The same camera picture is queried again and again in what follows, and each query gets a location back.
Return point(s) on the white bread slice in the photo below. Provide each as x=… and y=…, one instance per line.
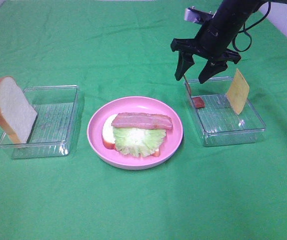
x=107, y=135

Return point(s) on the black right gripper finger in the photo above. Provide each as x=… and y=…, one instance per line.
x=185, y=61
x=211, y=69

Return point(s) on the clear plastic tray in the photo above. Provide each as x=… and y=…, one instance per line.
x=217, y=124
x=53, y=130

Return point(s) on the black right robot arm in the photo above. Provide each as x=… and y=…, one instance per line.
x=235, y=11

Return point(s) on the clear right plastic tray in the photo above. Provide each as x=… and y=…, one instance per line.
x=217, y=124

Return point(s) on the red bacon strip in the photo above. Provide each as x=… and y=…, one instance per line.
x=149, y=121
x=197, y=101

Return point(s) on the yellow cheese slice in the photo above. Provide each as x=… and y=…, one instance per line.
x=237, y=93

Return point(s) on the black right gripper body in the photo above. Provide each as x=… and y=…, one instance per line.
x=211, y=42

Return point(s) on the clear left plastic tray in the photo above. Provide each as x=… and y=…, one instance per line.
x=53, y=130

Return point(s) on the pink round plate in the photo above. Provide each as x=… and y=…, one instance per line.
x=139, y=104

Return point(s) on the green lettuce leaf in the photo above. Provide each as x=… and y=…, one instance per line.
x=138, y=142

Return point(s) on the standing bread slice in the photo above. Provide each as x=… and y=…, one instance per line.
x=17, y=116

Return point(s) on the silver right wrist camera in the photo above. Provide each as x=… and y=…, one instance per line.
x=196, y=16

